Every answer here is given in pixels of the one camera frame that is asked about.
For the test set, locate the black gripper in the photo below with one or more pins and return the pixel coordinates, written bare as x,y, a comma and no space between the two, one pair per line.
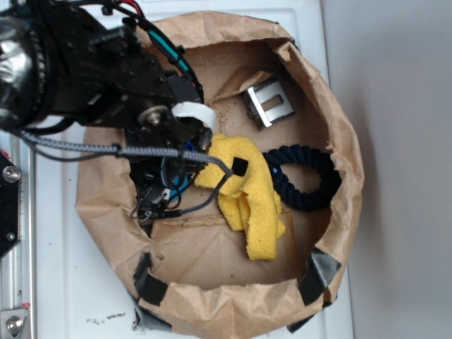
165,132

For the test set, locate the blue dimpled ball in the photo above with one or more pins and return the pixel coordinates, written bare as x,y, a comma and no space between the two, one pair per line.
176,176

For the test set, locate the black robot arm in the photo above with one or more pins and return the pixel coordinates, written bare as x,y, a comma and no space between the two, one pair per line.
69,83

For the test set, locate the yellow cloth rag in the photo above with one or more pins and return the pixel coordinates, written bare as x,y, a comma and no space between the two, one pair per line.
248,200

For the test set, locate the brown paper bag liner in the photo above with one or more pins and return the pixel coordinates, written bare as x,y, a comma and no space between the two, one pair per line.
193,272

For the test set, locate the black mounting plate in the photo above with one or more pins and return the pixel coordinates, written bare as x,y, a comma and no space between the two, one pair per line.
9,205

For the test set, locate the silver metal bracket block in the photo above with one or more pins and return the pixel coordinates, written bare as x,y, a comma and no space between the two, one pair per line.
267,103

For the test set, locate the aluminium frame rail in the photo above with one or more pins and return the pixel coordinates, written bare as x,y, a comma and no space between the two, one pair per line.
18,269

